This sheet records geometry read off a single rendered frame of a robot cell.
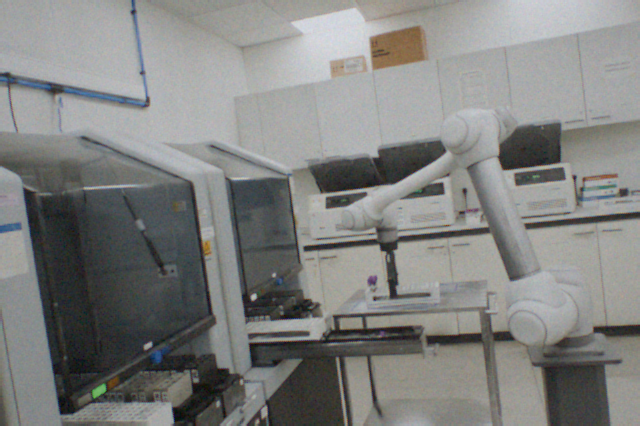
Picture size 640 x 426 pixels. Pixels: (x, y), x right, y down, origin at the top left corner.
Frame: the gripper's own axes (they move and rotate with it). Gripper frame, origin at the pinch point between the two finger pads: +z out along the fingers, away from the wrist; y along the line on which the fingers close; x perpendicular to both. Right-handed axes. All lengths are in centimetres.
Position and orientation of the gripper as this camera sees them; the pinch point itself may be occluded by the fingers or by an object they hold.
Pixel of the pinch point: (394, 289)
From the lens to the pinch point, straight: 222.2
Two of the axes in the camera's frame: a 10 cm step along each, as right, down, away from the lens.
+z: 1.3, 9.9, 0.5
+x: -9.7, 1.2, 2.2
